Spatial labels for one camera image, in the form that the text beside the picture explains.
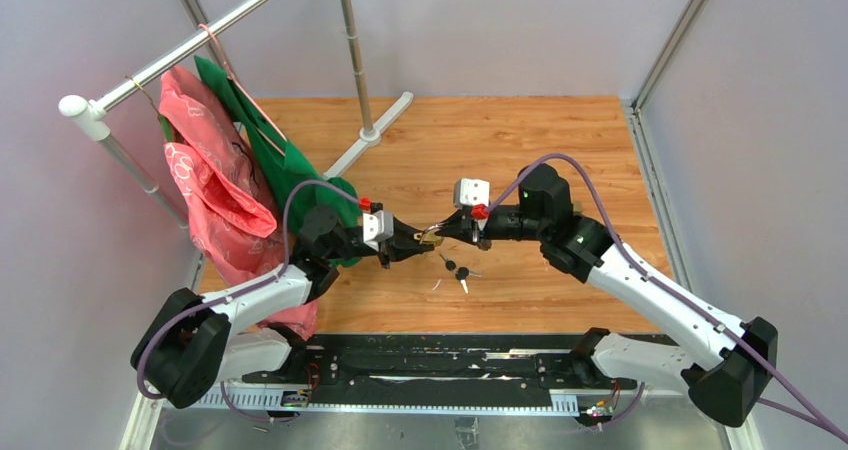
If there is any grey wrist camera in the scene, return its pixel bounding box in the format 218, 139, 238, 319
362, 210, 394, 251
453, 178, 490, 209

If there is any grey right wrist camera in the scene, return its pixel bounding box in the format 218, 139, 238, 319
453, 178, 490, 209

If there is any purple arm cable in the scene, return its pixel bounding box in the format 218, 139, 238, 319
470, 153, 848, 443
135, 179, 374, 402

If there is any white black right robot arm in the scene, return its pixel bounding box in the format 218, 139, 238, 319
435, 164, 778, 428

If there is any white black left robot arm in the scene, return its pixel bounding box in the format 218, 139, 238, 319
130, 205, 436, 409

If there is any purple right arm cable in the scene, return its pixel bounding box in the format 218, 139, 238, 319
470, 153, 848, 443

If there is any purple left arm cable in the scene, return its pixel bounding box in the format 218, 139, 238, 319
135, 179, 374, 402

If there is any black-headed key bunch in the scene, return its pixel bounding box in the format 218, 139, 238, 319
440, 254, 481, 294

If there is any aluminium frame post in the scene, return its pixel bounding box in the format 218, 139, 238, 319
622, 0, 763, 450

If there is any large brass padlock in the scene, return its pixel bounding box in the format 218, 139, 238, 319
413, 224, 444, 247

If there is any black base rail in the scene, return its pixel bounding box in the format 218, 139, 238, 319
188, 332, 641, 428

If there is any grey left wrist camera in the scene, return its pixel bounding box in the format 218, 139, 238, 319
362, 210, 394, 251

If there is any white metal clothes rack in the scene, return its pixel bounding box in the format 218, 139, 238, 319
58, 0, 415, 230

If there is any green garment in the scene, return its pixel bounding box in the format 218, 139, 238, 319
194, 56, 361, 234

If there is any pink patterned garment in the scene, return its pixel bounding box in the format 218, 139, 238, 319
158, 65, 319, 341

